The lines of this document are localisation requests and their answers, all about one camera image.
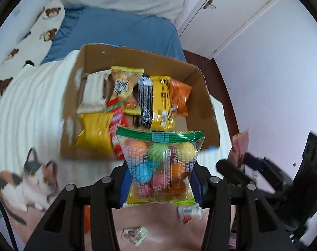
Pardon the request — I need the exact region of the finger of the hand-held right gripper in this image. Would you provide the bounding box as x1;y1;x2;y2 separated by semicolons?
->
243;152;271;172
215;159;252;187

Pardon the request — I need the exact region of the yellow biscuit packet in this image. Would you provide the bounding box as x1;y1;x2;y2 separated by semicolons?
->
110;66;145;115

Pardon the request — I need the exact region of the black snack packet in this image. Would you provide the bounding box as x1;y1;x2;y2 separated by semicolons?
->
133;76;154;128

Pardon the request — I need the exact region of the small yellow snack packet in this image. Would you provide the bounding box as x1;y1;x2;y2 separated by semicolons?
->
75;112;116;155

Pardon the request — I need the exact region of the blue bed sheet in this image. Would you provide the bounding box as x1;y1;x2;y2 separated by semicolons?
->
0;5;186;108

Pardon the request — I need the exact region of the small white red candy packet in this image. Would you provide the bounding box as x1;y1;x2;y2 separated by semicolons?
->
176;205;203;224
121;226;148;247

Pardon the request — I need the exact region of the printed cardboard box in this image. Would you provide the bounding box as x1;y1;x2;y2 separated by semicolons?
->
60;44;221;160

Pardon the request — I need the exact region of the colourful gum ball packet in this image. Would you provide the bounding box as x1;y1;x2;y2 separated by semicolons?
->
116;125;206;206

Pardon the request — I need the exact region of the black braided cable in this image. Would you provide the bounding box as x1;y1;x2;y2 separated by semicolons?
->
0;187;19;251

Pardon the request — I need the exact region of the large yellow snack packet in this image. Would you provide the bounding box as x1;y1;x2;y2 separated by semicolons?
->
149;75;175;131

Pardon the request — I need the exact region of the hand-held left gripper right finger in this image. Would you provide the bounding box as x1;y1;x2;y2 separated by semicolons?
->
191;159;297;251

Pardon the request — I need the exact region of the small dark red snack packet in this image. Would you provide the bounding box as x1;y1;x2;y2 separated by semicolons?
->
230;129;250;166

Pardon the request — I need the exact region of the cat print blanket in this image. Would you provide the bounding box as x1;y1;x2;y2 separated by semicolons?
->
0;50;240;251

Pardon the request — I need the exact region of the bear print pillow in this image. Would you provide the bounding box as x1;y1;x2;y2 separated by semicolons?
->
0;0;65;96

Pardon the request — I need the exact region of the white door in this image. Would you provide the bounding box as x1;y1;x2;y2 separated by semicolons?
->
178;0;280;58

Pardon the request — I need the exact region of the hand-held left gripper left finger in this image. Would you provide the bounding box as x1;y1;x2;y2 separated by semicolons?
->
24;161;134;251

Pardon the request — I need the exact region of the orange red snack packet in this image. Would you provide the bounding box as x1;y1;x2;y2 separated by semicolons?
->
84;206;92;234

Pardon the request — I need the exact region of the red snack packet white label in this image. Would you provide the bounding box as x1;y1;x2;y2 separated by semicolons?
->
105;99;131;160

